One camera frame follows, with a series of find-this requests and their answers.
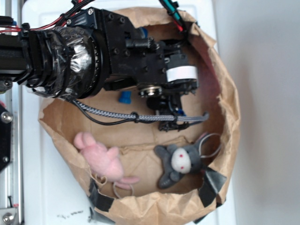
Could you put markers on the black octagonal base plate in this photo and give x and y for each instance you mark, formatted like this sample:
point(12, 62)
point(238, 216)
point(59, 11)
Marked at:
point(6, 119)

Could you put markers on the pink plush bunny toy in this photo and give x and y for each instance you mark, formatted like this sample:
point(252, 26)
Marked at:
point(104, 162)

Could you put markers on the brown paper bag basket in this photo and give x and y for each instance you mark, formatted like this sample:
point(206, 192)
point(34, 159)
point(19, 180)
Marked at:
point(196, 196)

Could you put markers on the grey plush donkey toy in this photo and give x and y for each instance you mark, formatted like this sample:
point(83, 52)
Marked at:
point(178, 161)

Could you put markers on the aluminium corner bracket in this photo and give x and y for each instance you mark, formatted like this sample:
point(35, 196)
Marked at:
point(9, 216)

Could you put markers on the aluminium frame rail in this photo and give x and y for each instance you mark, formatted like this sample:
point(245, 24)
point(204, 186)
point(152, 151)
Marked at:
point(11, 178)

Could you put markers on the blue plastic bowling pin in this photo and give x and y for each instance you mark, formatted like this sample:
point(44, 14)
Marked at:
point(125, 97)

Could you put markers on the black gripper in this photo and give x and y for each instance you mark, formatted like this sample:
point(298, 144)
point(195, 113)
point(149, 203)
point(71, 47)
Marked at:
point(159, 70)

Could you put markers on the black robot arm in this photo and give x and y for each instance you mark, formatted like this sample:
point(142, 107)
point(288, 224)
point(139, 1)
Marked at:
point(92, 50)

